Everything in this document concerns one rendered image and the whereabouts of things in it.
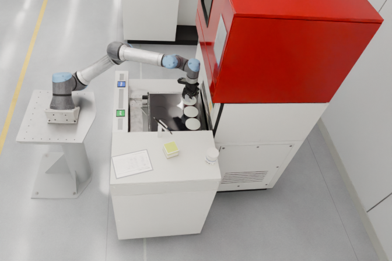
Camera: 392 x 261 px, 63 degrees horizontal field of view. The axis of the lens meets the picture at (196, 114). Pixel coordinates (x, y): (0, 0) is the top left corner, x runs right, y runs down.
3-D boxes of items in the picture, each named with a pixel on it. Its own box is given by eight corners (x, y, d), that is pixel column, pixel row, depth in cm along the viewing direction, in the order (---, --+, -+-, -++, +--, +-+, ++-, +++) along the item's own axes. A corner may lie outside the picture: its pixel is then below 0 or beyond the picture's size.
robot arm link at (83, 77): (57, 79, 215) (119, 37, 197) (72, 78, 229) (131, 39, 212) (65, 95, 215) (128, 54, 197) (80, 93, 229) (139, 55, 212)
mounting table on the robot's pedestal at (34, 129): (21, 152, 207) (14, 141, 197) (38, 101, 236) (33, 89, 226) (93, 154, 214) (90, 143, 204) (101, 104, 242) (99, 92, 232)
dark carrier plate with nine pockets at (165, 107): (196, 94, 233) (196, 93, 233) (203, 131, 212) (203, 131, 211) (149, 94, 227) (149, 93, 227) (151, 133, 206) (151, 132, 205)
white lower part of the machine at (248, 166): (249, 122, 342) (273, 63, 279) (269, 192, 290) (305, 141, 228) (184, 123, 329) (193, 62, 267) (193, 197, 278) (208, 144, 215)
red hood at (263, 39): (289, 24, 248) (322, -55, 203) (329, 102, 197) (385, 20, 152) (194, 21, 235) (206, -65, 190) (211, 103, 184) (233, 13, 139)
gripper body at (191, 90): (191, 100, 207) (193, 87, 198) (181, 93, 210) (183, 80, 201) (199, 94, 211) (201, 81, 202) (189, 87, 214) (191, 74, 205)
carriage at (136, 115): (142, 98, 229) (142, 95, 227) (142, 140, 206) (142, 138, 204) (130, 98, 228) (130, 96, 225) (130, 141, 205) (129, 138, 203)
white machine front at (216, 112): (197, 62, 267) (204, 21, 237) (212, 143, 216) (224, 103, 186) (193, 62, 266) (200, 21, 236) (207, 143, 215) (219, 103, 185)
